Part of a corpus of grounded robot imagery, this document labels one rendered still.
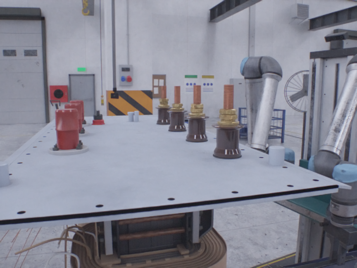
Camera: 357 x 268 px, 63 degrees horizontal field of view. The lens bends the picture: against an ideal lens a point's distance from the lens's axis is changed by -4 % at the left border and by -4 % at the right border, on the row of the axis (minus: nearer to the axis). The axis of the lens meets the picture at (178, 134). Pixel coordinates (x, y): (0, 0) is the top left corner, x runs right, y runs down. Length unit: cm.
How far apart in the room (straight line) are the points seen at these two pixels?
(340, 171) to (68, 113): 90
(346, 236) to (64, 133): 98
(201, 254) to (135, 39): 563
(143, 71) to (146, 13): 116
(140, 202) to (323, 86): 161
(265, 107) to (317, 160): 57
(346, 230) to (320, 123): 96
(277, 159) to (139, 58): 561
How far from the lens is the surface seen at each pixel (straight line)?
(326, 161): 129
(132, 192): 59
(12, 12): 1472
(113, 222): 89
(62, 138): 97
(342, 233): 119
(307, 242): 220
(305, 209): 184
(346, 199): 114
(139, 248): 97
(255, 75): 190
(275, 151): 81
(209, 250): 99
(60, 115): 97
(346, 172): 112
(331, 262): 127
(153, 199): 56
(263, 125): 173
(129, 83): 613
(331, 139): 134
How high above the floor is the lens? 156
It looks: 9 degrees down
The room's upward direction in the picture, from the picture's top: straight up
